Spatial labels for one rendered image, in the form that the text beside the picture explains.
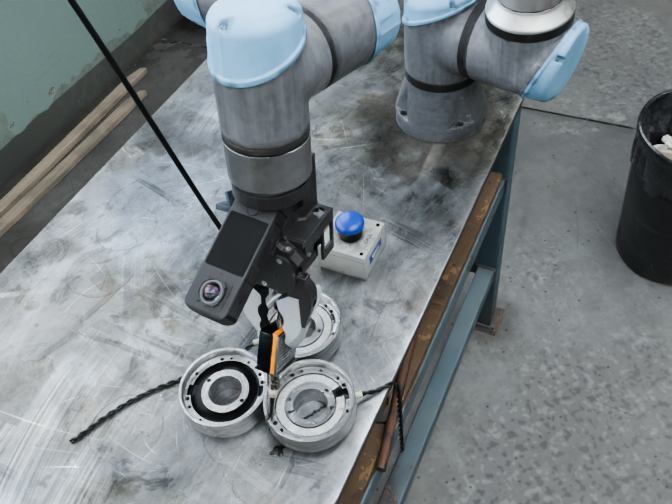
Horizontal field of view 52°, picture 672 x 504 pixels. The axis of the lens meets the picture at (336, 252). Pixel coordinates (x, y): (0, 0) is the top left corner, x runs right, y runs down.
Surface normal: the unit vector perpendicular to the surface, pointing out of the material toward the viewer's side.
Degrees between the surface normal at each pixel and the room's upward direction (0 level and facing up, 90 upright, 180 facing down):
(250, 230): 23
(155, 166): 0
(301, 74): 87
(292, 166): 87
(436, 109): 73
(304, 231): 8
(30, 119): 90
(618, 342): 0
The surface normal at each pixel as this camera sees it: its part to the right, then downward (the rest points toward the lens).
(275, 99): 0.37, 0.62
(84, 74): 0.90, 0.26
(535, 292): -0.10, -0.66
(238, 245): -0.22, -0.33
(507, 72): -0.60, 0.69
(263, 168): 0.00, 0.66
